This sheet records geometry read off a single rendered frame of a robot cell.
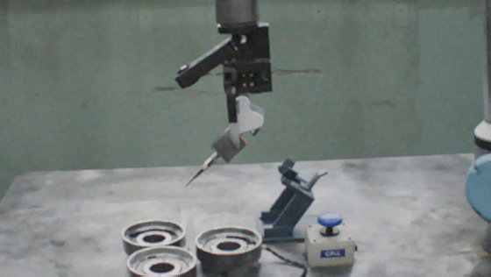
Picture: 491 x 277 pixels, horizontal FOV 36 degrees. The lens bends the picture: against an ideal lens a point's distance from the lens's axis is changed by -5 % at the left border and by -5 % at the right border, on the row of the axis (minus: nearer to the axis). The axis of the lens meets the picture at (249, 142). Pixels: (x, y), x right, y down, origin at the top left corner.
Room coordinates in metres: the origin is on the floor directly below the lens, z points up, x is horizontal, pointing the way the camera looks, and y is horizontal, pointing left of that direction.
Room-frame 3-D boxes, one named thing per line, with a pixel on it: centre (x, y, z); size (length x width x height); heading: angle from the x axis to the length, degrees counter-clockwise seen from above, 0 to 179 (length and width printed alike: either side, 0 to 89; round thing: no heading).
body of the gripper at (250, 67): (1.32, 0.00, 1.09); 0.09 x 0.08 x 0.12; 89
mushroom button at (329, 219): (1.14, -0.12, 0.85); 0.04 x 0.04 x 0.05
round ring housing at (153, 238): (1.16, 0.16, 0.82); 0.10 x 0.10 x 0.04
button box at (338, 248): (1.14, -0.13, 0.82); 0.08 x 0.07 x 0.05; 94
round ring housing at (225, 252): (1.13, 0.04, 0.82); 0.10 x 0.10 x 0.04
